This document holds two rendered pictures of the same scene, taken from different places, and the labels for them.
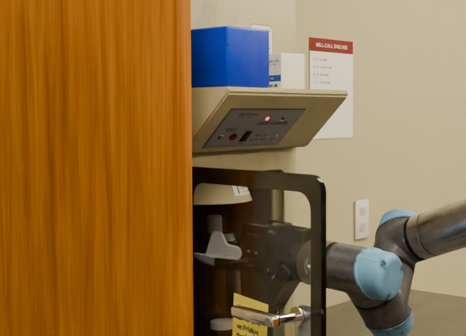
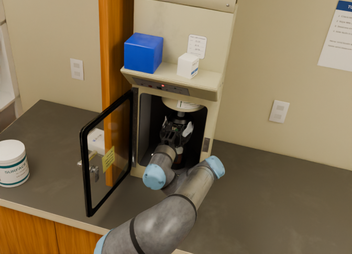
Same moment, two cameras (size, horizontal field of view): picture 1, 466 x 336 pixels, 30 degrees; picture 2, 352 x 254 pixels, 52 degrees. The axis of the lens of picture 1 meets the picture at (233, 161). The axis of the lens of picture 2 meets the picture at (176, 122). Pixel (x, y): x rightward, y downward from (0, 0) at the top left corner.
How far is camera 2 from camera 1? 1.49 m
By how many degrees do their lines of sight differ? 64
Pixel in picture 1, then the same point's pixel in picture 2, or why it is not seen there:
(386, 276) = (146, 180)
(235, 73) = (128, 64)
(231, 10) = (174, 25)
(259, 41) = (145, 52)
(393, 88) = not seen: outside the picture
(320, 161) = not seen: outside the picture
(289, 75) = (182, 69)
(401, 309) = not seen: hidden behind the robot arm
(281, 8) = (217, 28)
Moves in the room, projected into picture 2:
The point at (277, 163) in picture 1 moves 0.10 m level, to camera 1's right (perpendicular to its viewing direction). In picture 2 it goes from (201, 102) to (216, 117)
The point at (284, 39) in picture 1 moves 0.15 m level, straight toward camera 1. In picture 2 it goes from (217, 45) to (174, 48)
